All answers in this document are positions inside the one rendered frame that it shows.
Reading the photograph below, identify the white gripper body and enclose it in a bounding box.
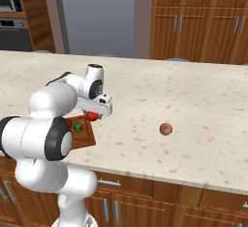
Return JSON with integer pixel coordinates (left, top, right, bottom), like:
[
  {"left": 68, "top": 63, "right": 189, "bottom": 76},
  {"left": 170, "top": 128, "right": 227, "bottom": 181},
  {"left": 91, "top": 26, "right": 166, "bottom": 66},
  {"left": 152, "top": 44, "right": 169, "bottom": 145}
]
[{"left": 77, "top": 96, "right": 113, "bottom": 117}]

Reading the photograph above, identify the red tomato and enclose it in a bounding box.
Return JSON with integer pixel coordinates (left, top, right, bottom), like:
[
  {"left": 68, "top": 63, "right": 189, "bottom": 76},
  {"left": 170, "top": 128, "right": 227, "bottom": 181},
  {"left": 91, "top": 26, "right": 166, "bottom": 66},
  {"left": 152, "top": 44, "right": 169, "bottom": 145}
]
[{"left": 86, "top": 111, "right": 100, "bottom": 122}]

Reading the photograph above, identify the brown wooden cutting board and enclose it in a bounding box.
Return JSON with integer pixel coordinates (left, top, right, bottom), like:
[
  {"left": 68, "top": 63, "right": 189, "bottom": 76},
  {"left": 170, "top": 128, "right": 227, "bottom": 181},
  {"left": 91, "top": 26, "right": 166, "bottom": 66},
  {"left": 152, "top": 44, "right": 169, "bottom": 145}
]
[{"left": 64, "top": 114, "right": 97, "bottom": 150}]

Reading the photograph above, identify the brown onion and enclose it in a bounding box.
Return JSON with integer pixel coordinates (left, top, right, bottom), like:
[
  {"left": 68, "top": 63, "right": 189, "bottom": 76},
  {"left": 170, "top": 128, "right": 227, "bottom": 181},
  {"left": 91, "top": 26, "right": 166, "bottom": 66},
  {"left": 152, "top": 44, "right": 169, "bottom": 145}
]
[{"left": 159, "top": 122, "right": 173, "bottom": 137}]

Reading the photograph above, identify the wooden drawer front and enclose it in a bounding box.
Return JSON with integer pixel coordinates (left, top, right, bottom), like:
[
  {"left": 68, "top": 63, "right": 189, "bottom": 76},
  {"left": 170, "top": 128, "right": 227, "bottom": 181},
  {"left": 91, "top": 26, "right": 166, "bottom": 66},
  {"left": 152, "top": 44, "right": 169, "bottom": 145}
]
[
  {"left": 199, "top": 188, "right": 248, "bottom": 211},
  {"left": 92, "top": 171, "right": 153, "bottom": 197}
]

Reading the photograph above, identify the wooden cupboard door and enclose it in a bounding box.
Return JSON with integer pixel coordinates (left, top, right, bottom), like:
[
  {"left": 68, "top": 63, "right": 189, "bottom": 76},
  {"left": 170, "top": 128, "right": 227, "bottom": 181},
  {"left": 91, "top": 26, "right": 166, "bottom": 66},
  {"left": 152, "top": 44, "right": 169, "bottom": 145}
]
[
  {"left": 84, "top": 193, "right": 112, "bottom": 227},
  {"left": 110, "top": 193, "right": 176, "bottom": 227},
  {"left": 173, "top": 204, "right": 248, "bottom": 227},
  {"left": 0, "top": 169, "right": 61, "bottom": 227}
]

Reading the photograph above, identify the tall wooden oven cabinet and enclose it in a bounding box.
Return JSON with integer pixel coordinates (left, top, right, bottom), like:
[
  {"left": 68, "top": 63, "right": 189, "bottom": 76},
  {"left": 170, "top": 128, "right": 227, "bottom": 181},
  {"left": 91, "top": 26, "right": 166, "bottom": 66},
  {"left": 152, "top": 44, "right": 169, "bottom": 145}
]
[{"left": 0, "top": 0, "right": 56, "bottom": 54}]

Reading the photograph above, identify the wooden cupboard run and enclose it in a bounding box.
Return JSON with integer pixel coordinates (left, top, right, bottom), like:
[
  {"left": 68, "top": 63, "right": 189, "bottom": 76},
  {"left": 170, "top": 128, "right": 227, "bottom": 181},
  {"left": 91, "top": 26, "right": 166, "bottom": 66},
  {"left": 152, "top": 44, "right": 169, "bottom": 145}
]
[{"left": 148, "top": 0, "right": 248, "bottom": 66}]

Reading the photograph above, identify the silver door handle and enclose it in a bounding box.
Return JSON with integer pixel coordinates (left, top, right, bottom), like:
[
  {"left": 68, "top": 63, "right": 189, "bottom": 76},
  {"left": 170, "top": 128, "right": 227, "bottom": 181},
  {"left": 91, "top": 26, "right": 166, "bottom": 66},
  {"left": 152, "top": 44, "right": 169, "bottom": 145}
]
[
  {"left": 113, "top": 200, "right": 121, "bottom": 226},
  {"left": 2, "top": 178, "right": 16, "bottom": 205},
  {"left": 102, "top": 198, "right": 110, "bottom": 224},
  {"left": 0, "top": 185, "right": 8, "bottom": 203}
]

